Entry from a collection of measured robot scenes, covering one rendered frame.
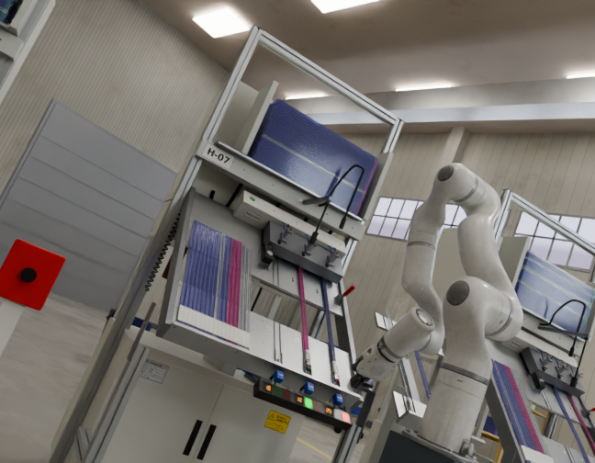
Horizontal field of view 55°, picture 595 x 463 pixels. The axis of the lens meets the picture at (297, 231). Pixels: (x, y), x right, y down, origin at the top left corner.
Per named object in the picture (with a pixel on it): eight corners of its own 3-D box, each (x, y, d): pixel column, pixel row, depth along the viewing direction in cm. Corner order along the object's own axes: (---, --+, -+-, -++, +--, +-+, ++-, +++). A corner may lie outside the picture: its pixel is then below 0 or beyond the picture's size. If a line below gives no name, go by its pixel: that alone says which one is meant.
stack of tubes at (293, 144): (357, 216, 236) (379, 159, 241) (251, 158, 217) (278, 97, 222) (342, 218, 247) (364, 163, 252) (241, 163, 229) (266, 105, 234)
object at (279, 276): (335, 324, 215) (343, 316, 213) (178, 253, 191) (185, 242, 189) (328, 267, 242) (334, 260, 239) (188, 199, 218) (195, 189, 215)
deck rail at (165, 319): (162, 338, 161) (171, 325, 158) (155, 335, 160) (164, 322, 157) (188, 199, 218) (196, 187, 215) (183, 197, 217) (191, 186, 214)
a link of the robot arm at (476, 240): (456, 332, 142) (493, 352, 151) (499, 317, 135) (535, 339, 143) (440, 179, 171) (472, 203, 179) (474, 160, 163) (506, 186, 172)
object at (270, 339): (352, 402, 185) (357, 397, 183) (166, 330, 160) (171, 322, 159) (344, 357, 200) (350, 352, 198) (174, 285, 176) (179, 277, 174)
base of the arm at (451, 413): (491, 471, 137) (514, 398, 140) (454, 460, 124) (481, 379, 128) (425, 440, 151) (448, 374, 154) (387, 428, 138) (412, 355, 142)
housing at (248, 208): (327, 276, 239) (346, 254, 232) (225, 226, 221) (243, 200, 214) (325, 264, 245) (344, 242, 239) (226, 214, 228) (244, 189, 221)
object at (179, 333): (347, 410, 185) (361, 398, 181) (162, 338, 161) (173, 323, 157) (346, 406, 186) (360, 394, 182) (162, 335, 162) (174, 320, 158)
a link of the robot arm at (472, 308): (497, 389, 139) (526, 299, 144) (451, 367, 130) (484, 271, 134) (458, 377, 149) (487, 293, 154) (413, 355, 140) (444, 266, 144)
